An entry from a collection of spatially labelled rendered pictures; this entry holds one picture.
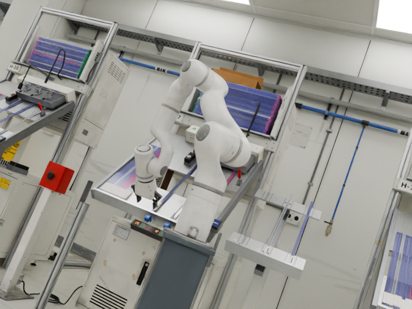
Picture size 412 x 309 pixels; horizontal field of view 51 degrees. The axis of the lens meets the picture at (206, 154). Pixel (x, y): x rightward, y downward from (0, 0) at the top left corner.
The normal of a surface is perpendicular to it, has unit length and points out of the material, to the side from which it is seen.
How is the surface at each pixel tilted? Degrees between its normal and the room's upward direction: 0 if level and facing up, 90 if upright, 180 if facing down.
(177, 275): 90
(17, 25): 90
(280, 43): 90
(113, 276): 92
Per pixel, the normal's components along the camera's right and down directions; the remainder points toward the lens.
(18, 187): 0.88, 0.29
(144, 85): -0.29, -0.26
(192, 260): 0.12, -0.11
